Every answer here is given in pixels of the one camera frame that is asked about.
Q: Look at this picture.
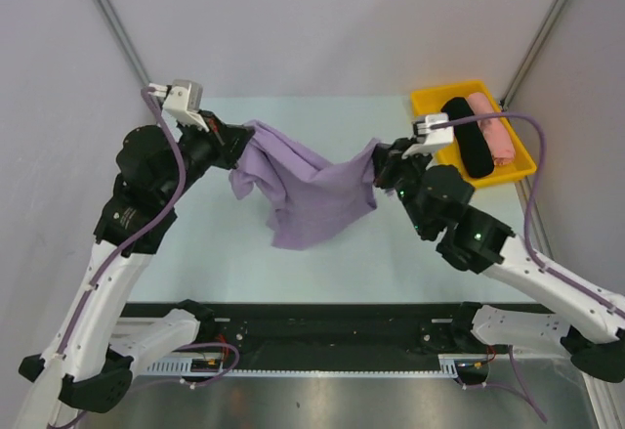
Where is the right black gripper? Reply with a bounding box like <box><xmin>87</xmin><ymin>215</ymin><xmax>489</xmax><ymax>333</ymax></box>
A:
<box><xmin>369</xmin><ymin>137</ymin><xmax>434</xmax><ymax>236</ymax></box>

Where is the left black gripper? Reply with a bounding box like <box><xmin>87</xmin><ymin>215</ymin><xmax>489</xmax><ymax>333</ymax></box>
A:
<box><xmin>158</xmin><ymin>109</ymin><xmax>253</xmax><ymax>204</ymax></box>

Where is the purple t shirt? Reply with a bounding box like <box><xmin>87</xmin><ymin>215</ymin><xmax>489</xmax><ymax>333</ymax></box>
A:
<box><xmin>229</xmin><ymin>120</ymin><xmax>378</xmax><ymax>250</ymax></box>

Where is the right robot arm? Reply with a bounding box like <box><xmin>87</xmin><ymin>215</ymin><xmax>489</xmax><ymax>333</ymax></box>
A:
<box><xmin>372</xmin><ymin>138</ymin><xmax>624</xmax><ymax>383</ymax></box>

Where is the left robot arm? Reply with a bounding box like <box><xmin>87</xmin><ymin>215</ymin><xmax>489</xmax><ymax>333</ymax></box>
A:
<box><xmin>15</xmin><ymin>111</ymin><xmax>255</xmax><ymax>428</ymax></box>

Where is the yellow plastic tray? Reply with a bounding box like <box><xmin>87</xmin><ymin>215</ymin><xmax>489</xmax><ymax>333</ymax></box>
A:
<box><xmin>410</xmin><ymin>80</ymin><xmax>537</xmax><ymax>189</ymax></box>

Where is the rolled black t shirt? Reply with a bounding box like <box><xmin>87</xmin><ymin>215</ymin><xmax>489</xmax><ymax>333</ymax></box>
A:
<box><xmin>441</xmin><ymin>97</ymin><xmax>494</xmax><ymax>179</ymax></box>

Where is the rolled pink t shirt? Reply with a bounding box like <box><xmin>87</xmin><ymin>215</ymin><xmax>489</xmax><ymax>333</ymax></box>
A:
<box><xmin>467</xmin><ymin>92</ymin><xmax>516</xmax><ymax>166</ymax></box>

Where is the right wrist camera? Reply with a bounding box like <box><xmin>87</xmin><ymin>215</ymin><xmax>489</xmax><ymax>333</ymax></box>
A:
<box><xmin>401</xmin><ymin>113</ymin><xmax>454</xmax><ymax>159</ymax></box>

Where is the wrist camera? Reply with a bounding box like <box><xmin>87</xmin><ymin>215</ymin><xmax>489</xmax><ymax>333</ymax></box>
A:
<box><xmin>148</xmin><ymin>79</ymin><xmax>207</xmax><ymax>129</ymax></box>
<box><xmin>401</xmin><ymin>113</ymin><xmax>454</xmax><ymax>159</ymax></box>

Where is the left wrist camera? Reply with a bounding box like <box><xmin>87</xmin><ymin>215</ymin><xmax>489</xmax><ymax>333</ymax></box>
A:
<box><xmin>148</xmin><ymin>79</ymin><xmax>207</xmax><ymax>129</ymax></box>

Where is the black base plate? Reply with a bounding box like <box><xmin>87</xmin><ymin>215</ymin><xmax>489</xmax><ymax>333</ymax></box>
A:
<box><xmin>121</xmin><ymin>301</ymin><xmax>548</xmax><ymax>371</ymax></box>

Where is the left aluminium corner post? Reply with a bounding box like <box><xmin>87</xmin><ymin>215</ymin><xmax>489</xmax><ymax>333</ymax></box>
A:
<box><xmin>93</xmin><ymin>0</ymin><xmax>150</xmax><ymax>87</ymax></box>

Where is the aluminium corner post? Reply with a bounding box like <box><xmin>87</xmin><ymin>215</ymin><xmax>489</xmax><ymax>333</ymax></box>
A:
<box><xmin>93</xmin><ymin>0</ymin><xmax>150</xmax><ymax>87</ymax></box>
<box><xmin>499</xmin><ymin>0</ymin><xmax>571</xmax><ymax>110</ymax></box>

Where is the white slotted cable duct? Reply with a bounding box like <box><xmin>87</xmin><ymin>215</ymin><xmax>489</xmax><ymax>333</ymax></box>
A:
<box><xmin>146</xmin><ymin>354</ymin><xmax>463</xmax><ymax>379</ymax></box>

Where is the right aluminium corner post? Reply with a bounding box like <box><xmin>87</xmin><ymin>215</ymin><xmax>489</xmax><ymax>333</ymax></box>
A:
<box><xmin>499</xmin><ymin>0</ymin><xmax>571</xmax><ymax>110</ymax></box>

